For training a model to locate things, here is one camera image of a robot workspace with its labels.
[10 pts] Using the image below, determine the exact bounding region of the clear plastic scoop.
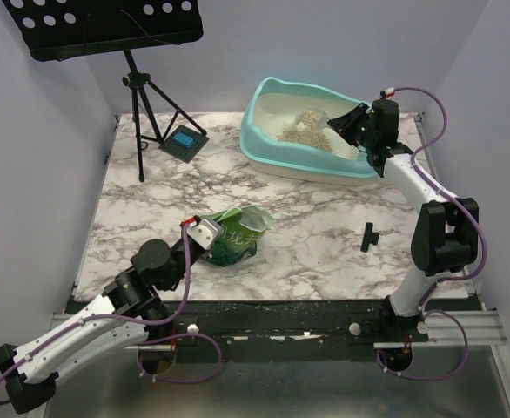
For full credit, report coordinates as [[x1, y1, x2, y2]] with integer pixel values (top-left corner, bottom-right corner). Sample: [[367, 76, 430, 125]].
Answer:
[[294, 109, 330, 131]]

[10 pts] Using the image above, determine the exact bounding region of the green litter bag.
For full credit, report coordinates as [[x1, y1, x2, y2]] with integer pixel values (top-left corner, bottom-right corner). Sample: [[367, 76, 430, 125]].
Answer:
[[203, 206, 276, 267]]

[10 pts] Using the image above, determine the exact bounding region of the black bag clip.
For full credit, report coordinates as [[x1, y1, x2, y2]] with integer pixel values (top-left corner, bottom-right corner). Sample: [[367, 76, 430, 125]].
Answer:
[[360, 222, 379, 253]]

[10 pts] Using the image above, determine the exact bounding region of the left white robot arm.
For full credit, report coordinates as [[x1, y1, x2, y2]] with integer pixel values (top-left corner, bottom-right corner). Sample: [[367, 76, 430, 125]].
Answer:
[[0, 235, 215, 414]]

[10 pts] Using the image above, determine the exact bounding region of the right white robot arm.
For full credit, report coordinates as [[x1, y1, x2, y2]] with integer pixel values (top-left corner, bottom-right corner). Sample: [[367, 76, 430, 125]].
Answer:
[[327, 98, 479, 341]]

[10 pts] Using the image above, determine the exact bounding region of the litter pile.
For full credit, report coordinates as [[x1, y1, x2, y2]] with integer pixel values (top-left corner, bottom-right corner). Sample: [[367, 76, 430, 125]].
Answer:
[[277, 120, 333, 153]]

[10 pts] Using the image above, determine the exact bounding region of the teal white litter box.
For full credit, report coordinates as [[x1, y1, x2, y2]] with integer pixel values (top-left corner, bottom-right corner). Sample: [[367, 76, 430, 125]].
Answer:
[[239, 77, 379, 186]]

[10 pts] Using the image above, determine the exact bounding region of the dark lego baseplate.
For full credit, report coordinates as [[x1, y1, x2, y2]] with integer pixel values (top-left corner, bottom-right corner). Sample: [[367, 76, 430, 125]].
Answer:
[[159, 125, 209, 163]]

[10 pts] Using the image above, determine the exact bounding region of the blue lego brick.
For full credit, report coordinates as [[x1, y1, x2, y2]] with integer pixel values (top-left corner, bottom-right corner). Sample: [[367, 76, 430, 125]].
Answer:
[[172, 132, 195, 149]]

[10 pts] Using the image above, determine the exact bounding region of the black music stand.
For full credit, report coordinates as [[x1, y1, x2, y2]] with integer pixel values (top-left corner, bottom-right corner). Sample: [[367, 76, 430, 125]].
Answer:
[[0, 0, 208, 183]]

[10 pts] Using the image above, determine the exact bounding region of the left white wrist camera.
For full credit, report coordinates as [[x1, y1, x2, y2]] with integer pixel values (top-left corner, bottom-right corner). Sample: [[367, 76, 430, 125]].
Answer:
[[186, 217, 224, 251]]

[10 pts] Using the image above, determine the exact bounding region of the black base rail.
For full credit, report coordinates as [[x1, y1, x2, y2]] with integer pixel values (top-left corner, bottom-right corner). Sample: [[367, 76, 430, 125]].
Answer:
[[152, 300, 428, 364]]

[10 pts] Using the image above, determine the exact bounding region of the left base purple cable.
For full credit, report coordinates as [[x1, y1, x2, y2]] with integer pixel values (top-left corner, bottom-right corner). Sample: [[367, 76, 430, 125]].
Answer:
[[139, 333, 224, 384]]

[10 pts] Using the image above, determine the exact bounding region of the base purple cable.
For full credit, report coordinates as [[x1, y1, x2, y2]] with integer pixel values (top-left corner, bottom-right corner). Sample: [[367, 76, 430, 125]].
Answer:
[[375, 308, 470, 380], [139, 333, 224, 384]]

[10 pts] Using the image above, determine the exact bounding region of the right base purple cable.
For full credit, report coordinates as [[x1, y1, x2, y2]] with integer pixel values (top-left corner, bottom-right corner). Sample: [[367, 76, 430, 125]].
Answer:
[[375, 308, 470, 380]]

